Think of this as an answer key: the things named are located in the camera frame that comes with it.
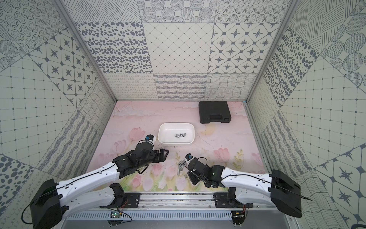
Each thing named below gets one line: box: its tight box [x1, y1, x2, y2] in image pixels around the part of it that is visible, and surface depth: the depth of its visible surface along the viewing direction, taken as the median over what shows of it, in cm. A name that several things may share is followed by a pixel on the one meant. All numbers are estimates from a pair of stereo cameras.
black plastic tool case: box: [198, 101, 232, 124], surface depth 106 cm
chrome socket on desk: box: [177, 160, 187, 167], surface depth 88 cm
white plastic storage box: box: [157, 122, 196, 145], surface depth 100 cm
